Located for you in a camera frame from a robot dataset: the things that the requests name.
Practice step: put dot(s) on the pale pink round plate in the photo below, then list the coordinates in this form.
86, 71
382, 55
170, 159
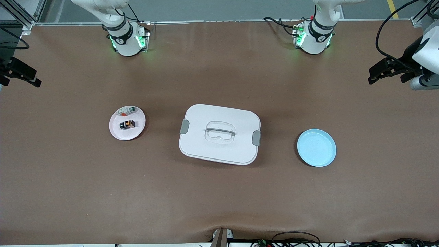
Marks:
127, 134

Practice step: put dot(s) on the brown camera mount post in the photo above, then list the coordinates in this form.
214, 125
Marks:
219, 238

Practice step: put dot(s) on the white lidded storage box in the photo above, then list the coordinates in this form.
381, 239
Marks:
219, 151

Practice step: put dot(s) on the light blue round plate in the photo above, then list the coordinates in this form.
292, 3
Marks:
316, 148

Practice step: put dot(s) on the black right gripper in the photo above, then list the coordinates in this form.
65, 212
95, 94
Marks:
7, 65

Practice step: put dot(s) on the silver table edge rail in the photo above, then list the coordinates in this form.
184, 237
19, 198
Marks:
223, 21

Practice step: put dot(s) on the aluminium frame profile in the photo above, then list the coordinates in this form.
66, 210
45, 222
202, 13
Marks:
419, 20
23, 20

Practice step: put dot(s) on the brown table cover sheet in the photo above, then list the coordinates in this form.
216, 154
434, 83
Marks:
219, 199

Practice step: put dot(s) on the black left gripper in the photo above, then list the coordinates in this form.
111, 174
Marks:
409, 54

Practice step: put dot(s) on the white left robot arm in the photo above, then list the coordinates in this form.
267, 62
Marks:
317, 39

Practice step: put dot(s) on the orange and black switch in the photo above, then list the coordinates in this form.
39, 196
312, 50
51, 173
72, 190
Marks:
127, 125

